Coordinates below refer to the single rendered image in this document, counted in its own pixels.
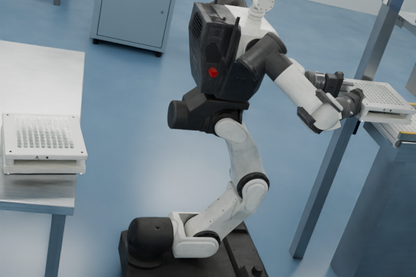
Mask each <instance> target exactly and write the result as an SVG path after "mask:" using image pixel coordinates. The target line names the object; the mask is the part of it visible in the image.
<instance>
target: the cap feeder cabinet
mask: <svg viewBox="0 0 416 277"><path fill-rule="evenodd" d="M175 2H176V0H95V1H94V6H93V14H92V23H91V28H90V38H93V44H95V45H97V44H98V40H105V41H110V42H114V43H119V44H123V45H129V46H134V47H138V48H144V49H149V50H152V51H156V54H155V56H156V57H158V58H159V57H160V56H161V53H165V50H166V46H167V41H168V35H169V31H170V25H171V20H172V17H173V11H174V7H175Z"/></svg>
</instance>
